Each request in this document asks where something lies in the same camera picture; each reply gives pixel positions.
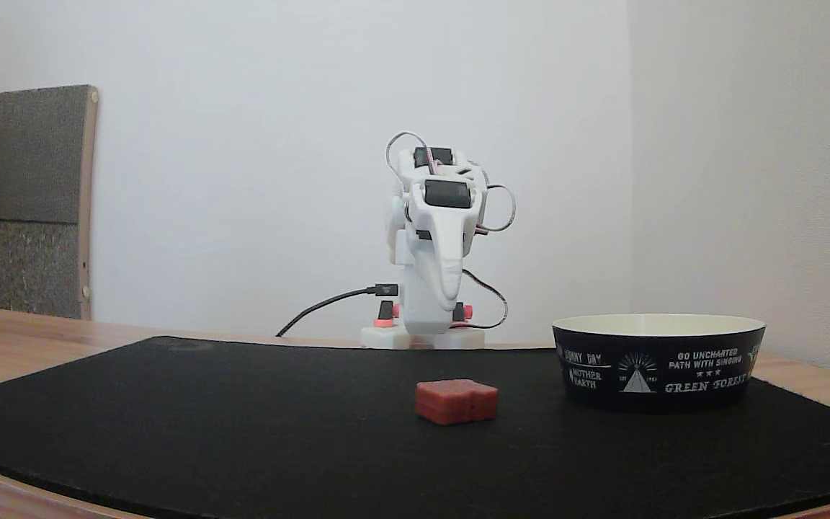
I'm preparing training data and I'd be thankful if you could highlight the red block toy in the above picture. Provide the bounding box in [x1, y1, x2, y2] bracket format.
[415, 379, 499, 426]

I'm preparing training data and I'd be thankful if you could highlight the black printed bowl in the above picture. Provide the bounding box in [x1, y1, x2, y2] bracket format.
[552, 314, 767, 414]

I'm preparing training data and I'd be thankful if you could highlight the black desk mat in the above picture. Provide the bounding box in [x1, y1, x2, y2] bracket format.
[0, 336, 830, 519]

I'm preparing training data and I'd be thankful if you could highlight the grey board with wooden edge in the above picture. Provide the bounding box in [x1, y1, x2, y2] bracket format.
[0, 84, 99, 321]

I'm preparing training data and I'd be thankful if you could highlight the red black servo wire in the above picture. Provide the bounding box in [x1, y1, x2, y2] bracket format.
[461, 269, 509, 330]
[478, 183, 517, 234]

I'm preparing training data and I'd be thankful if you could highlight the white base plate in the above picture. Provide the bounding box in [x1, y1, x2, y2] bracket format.
[360, 326, 486, 351]

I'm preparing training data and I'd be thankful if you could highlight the black usb cable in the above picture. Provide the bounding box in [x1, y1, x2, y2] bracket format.
[275, 284, 400, 338]

